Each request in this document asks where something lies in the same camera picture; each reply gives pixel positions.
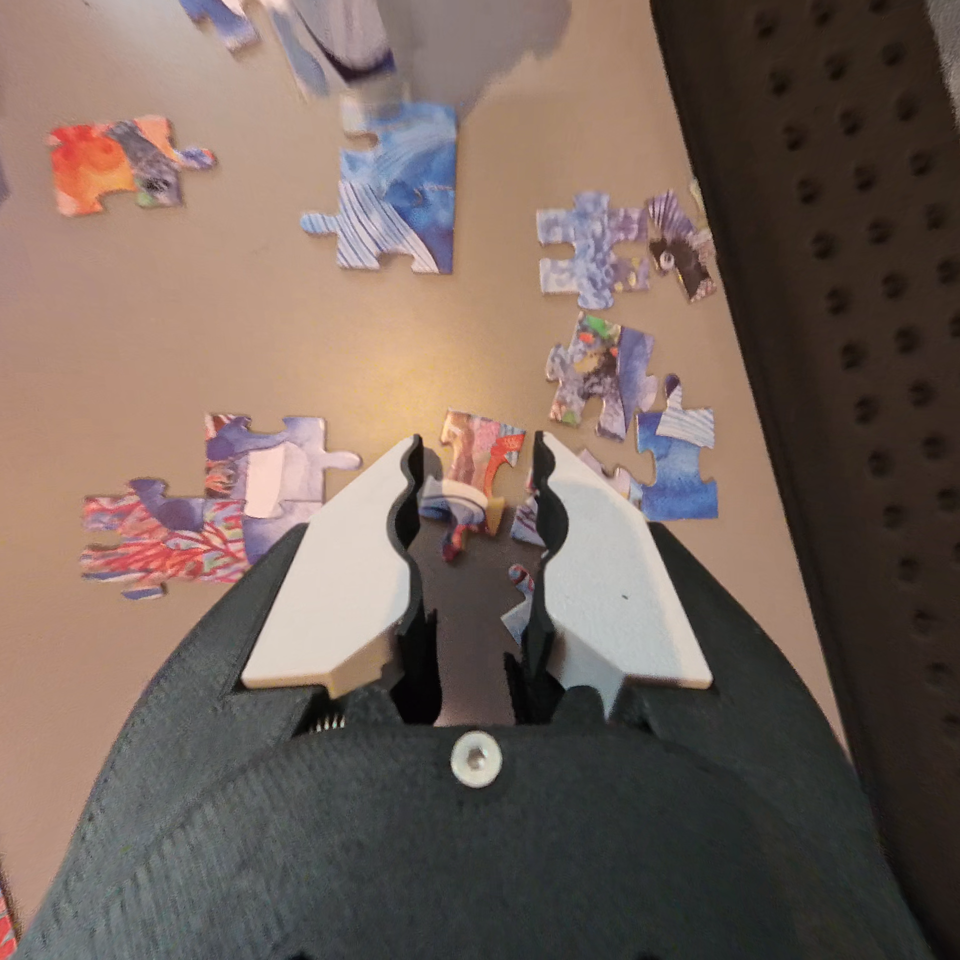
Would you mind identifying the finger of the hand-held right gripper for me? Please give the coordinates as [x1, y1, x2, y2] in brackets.
[386, 0, 573, 125]

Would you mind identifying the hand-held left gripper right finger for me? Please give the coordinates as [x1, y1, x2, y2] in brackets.
[504, 431, 714, 726]

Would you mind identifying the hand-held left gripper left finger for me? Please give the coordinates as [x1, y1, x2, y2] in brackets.
[241, 433, 440, 725]

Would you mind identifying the light blue wave puzzle piece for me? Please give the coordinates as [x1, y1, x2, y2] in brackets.
[339, 101, 459, 196]

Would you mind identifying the blue striped puzzle piece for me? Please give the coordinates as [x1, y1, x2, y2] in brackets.
[300, 176, 457, 275]

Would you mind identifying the red white banded puzzle piece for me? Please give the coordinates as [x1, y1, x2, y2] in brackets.
[420, 408, 526, 564]

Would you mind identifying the blue mottled puzzle piece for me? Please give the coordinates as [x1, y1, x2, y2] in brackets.
[536, 191, 650, 310]

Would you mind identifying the pile of loose puzzle pieces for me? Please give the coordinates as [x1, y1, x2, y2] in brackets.
[48, 0, 721, 646]

